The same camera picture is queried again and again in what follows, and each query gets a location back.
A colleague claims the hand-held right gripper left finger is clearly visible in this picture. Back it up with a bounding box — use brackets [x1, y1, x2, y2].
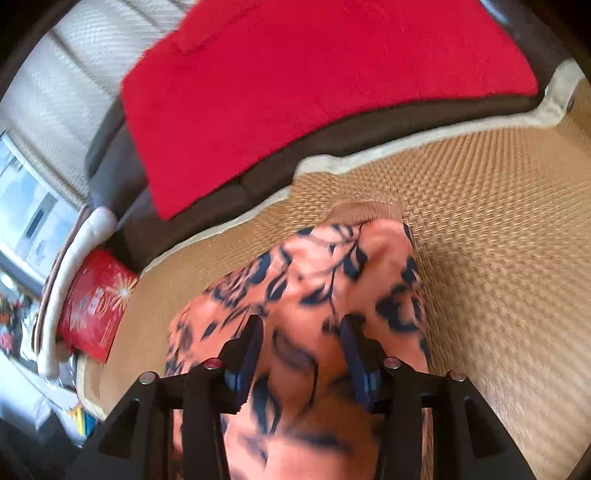
[69, 315, 265, 480]

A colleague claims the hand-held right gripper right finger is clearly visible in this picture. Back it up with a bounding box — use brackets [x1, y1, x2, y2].
[338, 313, 537, 480]

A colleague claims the orange floral garment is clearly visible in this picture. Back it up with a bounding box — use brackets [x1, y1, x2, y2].
[164, 200, 435, 480]

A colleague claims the woven rattan mat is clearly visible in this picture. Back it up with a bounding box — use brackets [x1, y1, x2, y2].
[76, 60, 591, 464]

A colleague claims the cream cushion with brown trim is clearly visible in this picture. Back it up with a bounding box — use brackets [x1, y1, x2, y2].
[36, 204, 117, 378]

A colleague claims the brown sofa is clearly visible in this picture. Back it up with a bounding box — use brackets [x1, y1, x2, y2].
[85, 0, 591, 278]

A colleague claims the window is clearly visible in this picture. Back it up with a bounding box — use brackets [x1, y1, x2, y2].
[0, 130, 83, 363]

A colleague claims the red blanket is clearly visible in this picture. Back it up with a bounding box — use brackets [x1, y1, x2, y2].
[120, 0, 541, 221]

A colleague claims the cream curtain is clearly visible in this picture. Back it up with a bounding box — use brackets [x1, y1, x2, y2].
[0, 0, 199, 206]

